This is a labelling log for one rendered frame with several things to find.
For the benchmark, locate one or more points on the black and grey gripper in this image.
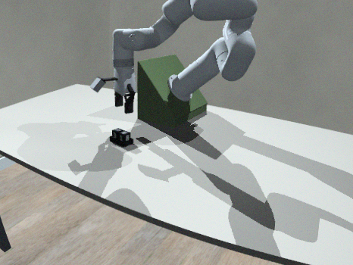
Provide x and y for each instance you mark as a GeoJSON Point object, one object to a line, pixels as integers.
{"type": "Point", "coordinates": [125, 83]}

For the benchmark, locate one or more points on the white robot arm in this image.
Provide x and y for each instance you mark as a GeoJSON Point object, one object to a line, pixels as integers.
{"type": "Point", "coordinates": [238, 49]}

